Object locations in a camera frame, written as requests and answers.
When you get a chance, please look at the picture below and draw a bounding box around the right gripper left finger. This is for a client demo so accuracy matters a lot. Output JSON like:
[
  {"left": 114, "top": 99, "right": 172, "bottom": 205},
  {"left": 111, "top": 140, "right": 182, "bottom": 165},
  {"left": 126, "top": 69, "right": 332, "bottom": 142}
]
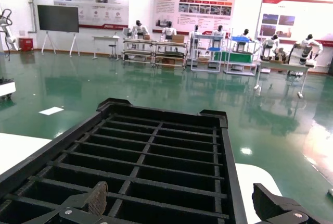
[{"left": 15, "top": 181, "right": 109, "bottom": 224}]

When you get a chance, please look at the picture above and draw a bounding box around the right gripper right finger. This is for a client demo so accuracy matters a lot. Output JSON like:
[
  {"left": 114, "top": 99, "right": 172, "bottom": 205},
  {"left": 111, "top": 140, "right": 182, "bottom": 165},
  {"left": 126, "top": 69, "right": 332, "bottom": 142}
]
[{"left": 251, "top": 183, "right": 333, "bottom": 224}]

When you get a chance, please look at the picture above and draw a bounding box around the black slotted plastic container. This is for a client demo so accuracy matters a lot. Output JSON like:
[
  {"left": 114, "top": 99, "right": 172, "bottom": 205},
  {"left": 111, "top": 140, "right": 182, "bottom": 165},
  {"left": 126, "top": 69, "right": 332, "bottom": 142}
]
[{"left": 0, "top": 97, "right": 248, "bottom": 224}]

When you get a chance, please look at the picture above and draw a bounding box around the white paper sheet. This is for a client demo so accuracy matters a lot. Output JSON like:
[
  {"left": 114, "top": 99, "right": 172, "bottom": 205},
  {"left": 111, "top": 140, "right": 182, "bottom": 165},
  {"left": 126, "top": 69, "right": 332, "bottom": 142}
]
[{"left": 38, "top": 106, "right": 65, "bottom": 116}]

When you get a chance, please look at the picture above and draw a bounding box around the long white table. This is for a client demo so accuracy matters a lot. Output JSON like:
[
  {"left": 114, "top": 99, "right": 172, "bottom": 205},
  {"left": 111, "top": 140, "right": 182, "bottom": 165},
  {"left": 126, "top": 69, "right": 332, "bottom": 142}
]
[{"left": 253, "top": 59, "right": 311, "bottom": 99}]

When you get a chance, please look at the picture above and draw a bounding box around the white wheeled cart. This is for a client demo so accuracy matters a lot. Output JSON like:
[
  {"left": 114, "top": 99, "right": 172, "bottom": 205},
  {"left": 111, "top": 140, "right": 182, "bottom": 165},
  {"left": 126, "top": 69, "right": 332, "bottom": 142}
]
[{"left": 0, "top": 77, "right": 17, "bottom": 102}]

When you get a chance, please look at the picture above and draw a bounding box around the white rack with green panel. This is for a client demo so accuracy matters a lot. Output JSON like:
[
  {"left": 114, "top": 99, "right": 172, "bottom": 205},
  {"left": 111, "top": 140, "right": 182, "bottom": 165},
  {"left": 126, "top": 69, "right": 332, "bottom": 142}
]
[{"left": 224, "top": 35, "right": 261, "bottom": 77}]

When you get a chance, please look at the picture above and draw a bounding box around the black stool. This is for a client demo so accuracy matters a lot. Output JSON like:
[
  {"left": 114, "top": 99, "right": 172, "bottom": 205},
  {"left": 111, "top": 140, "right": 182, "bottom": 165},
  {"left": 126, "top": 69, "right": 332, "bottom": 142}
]
[{"left": 108, "top": 44, "right": 119, "bottom": 60}]

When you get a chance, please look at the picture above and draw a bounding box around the metal workbench rack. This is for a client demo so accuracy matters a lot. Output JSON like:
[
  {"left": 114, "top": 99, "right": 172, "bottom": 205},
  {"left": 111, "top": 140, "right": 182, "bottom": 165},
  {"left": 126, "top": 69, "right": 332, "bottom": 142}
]
[
  {"left": 153, "top": 40, "right": 188, "bottom": 69},
  {"left": 122, "top": 38, "right": 156, "bottom": 66}
]

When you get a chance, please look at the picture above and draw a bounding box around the white desk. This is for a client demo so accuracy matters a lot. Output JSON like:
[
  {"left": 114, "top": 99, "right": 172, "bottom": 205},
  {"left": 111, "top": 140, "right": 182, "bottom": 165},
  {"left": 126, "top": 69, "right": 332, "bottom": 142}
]
[{"left": 92, "top": 35, "right": 121, "bottom": 60}]

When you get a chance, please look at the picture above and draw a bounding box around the red cabinet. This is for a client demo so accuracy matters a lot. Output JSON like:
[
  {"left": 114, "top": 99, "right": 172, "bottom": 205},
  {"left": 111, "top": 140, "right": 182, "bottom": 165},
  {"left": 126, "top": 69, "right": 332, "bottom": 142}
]
[{"left": 18, "top": 37, "right": 34, "bottom": 52}]

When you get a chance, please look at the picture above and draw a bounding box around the black display on white stand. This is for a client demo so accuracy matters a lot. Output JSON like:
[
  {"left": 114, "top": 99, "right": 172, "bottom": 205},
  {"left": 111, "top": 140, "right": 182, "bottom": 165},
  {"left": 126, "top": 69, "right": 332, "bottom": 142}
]
[{"left": 37, "top": 4, "right": 80, "bottom": 58}]

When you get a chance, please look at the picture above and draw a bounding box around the white frame rack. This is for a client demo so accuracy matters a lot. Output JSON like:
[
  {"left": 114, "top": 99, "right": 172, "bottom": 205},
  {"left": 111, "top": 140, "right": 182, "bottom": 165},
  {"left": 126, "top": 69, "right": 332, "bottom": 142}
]
[{"left": 190, "top": 34, "right": 226, "bottom": 73}]

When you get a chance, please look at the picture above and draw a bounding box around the wall poster with grey photos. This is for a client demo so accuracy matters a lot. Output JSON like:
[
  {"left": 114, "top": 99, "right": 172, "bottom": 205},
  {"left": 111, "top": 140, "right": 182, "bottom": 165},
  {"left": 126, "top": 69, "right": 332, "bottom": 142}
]
[{"left": 52, "top": 0, "right": 130, "bottom": 29}]

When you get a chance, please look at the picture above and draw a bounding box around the wall poster with dark photos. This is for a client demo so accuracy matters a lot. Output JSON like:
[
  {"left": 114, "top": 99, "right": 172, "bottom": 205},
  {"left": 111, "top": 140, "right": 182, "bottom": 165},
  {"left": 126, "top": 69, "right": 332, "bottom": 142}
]
[{"left": 256, "top": 0, "right": 333, "bottom": 46}]

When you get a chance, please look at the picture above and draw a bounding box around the wall poster with photo row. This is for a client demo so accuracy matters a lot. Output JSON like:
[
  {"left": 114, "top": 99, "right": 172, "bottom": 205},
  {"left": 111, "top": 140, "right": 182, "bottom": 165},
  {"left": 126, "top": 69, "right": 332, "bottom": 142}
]
[{"left": 152, "top": 0, "right": 237, "bottom": 37}]

